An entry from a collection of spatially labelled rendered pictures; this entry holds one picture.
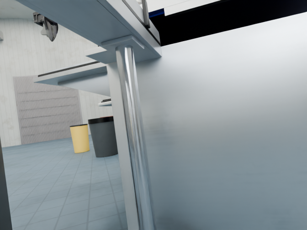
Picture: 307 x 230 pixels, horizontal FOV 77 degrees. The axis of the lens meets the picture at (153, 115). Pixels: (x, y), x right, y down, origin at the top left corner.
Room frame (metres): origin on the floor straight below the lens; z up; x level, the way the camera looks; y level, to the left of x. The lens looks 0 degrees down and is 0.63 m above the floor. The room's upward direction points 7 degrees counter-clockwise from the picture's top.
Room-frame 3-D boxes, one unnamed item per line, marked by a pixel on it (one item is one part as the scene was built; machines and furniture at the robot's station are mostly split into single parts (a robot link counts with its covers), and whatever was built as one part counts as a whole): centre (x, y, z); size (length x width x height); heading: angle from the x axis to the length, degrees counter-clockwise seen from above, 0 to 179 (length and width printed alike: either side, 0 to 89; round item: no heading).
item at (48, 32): (0.99, 0.49, 1.13); 0.06 x 0.03 x 0.09; 73
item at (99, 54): (0.69, 0.12, 0.87); 0.14 x 0.13 x 0.02; 73
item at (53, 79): (1.17, 0.21, 0.87); 0.70 x 0.48 x 0.02; 163
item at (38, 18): (1.01, 0.49, 1.24); 0.09 x 0.08 x 0.12; 73
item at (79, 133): (4.55, 1.78, 0.32); 0.40 x 0.40 x 0.64
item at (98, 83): (0.94, 0.29, 0.79); 0.34 x 0.03 x 0.13; 73
